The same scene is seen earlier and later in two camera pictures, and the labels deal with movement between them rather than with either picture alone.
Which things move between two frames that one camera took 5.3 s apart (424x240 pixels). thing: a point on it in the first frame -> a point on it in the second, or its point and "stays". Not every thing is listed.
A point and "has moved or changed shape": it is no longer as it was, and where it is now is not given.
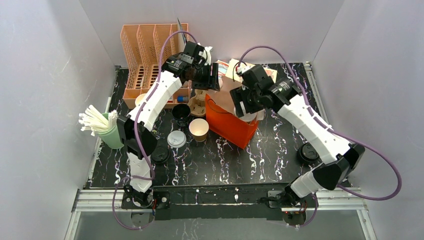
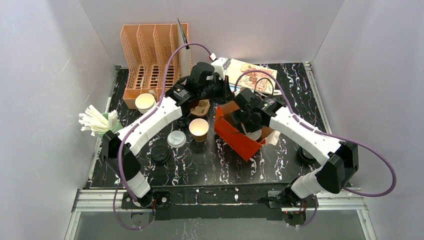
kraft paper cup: [199, 128] stays
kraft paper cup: [258, 115] has moved or changed shape
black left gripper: [214, 77] -> [220, 91]
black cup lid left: [160, 155] stays
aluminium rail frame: [111, 200] stays
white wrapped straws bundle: [91, 120] stays
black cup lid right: [307, 155] stays
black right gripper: [238, 100] -> [243, 120]
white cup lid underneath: [176, 139] stays
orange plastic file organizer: [142, 44] stays
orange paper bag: [234, 127] has moved or changed shape
